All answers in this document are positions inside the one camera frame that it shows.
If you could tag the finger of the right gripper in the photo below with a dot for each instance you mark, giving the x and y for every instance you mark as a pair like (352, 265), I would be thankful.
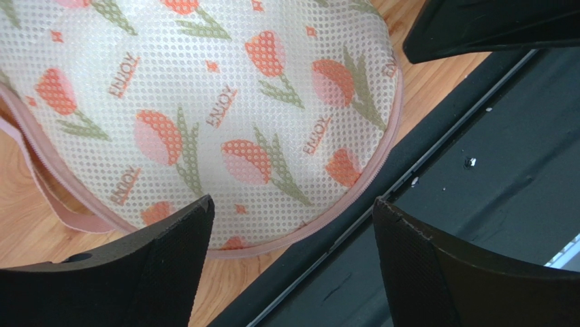
(450, 28)

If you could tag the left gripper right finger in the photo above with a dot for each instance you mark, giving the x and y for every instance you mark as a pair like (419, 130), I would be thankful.
(433, 278)

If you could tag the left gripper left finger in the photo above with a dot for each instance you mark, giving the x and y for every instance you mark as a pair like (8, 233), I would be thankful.
(147, 278)

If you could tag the floral mesh laundry bag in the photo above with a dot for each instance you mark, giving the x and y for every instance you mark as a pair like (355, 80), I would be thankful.
(282, 111)

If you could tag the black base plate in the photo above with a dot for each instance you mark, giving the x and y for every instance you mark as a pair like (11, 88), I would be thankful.
(496, 163)

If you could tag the aluminium rail frame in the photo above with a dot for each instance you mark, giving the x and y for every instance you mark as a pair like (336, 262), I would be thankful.
(567, 258)

